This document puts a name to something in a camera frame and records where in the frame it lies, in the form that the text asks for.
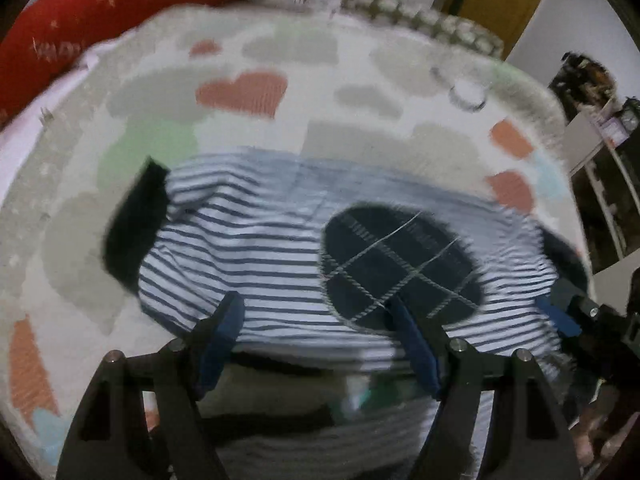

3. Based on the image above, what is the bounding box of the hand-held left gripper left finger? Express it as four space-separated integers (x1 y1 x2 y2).
56 291 246 480

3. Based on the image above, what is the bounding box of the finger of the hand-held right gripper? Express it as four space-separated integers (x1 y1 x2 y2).
535 280 601 342

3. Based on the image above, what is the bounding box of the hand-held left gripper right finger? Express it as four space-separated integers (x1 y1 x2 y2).
385 297 583 480

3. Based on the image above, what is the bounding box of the striped navy white shirt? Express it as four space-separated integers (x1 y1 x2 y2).
102 147 591 480

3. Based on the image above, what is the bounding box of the person's right hand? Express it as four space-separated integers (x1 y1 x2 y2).
570 385 640 471

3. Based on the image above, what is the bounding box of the white shelf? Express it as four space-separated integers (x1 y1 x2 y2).
565 95 640 273

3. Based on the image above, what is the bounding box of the heart print blanket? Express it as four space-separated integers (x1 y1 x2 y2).
0 5 596 480

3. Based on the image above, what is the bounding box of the dark clutter on shelf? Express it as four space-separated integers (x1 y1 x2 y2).
548 51 619 111

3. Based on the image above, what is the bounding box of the red cushion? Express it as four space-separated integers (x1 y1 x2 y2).
0 0 368 126

